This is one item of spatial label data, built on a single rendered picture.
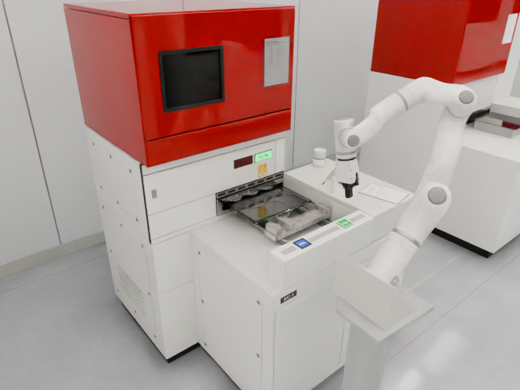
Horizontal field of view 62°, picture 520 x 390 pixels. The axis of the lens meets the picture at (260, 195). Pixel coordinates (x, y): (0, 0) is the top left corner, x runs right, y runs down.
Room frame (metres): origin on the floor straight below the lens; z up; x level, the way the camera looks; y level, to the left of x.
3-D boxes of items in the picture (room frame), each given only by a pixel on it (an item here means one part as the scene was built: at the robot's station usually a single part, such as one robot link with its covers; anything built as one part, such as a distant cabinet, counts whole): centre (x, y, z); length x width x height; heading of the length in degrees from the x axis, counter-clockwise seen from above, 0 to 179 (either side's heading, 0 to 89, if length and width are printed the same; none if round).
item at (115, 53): (2.20, 0.39, 1.52); 0.81 x 0.75 x 0.59; 129
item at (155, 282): (2.22, 0.40, 0.41); 0.82 x 0.71 x 0.82; 129
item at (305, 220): (1.82, -0.19, 0.87); 0.36 x 0.08 x 0.03; 129
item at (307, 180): (2.07, -0.46, 0.89); 0.62 x 0.35 x 0.14; 39
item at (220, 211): (2.06, 0.04, 0.89); 0.44 x 0.02 x 0.10; 129
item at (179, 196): (1.96, 0.19, 1.02); 0.82 x 0.03 x 0.40; 129
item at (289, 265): (1.58, -0.28, 0.89); 0.55 x 0.09 x 0.14; 129
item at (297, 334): (1.87, -0.23, 0.41); 0.97 x 0.64 x 0.82; 129
